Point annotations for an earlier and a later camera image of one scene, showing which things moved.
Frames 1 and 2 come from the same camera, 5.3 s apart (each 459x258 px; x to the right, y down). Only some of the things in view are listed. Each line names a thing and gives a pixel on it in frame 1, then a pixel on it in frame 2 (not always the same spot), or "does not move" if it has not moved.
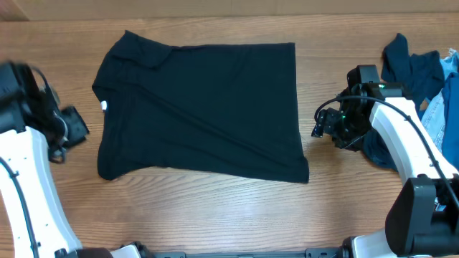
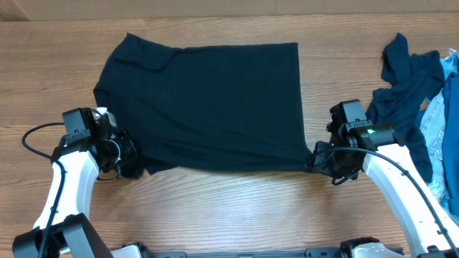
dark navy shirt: [418, 74] does not move
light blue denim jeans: [432, 120] does not move
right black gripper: [329, 122] to [320, 158]
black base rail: [341, 252] does not move
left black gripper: [79, 128] to [131, 150]
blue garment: [450, 127] does not move
